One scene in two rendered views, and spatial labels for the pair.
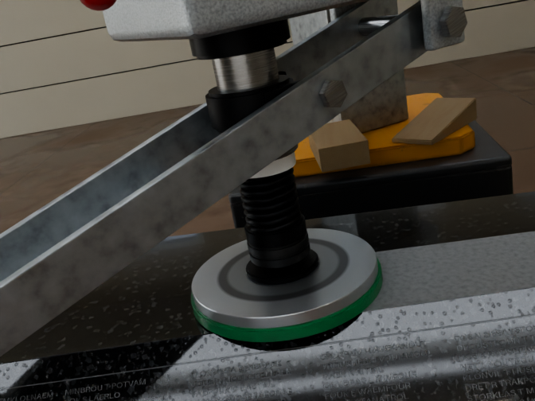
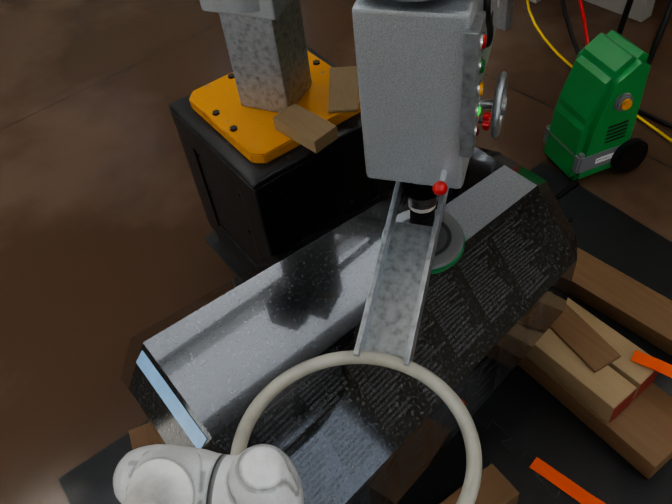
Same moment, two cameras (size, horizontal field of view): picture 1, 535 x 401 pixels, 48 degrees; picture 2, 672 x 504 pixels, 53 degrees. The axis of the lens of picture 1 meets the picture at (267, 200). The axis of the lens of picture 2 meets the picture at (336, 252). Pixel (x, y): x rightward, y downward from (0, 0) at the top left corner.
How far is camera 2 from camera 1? 138 cm
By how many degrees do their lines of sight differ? 42
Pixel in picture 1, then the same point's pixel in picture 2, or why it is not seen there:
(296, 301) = (449, 250)
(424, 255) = (456, 206)
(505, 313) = (503, 221)
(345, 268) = (448, 227)
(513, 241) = (481, 187)
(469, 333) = (496, 234)
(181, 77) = not seen: outside the picture
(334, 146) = (322, 136)
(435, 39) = not seen: hidden behind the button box
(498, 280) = (494, 209)
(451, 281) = (479, 216)
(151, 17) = (428, 180)
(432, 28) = not seen: hidden behind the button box
